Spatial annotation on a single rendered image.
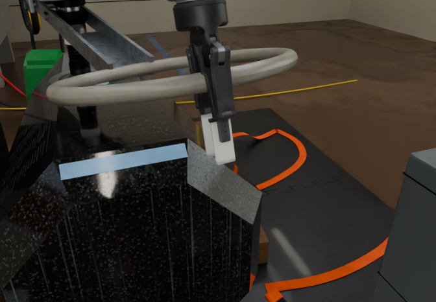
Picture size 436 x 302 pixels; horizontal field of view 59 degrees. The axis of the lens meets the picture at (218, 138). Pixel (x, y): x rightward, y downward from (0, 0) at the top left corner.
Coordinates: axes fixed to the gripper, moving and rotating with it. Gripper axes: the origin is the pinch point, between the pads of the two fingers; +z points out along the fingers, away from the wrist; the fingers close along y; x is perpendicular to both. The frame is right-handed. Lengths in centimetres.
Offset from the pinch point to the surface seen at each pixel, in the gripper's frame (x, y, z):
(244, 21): -262, 570, -21
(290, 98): -155, 249, 53
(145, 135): 5.2, 45.1, 8.0
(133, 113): 5, 61, 4
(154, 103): -2, 66, 4
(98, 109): 15, 67, 2
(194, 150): -6.1, 39.3, 13.5
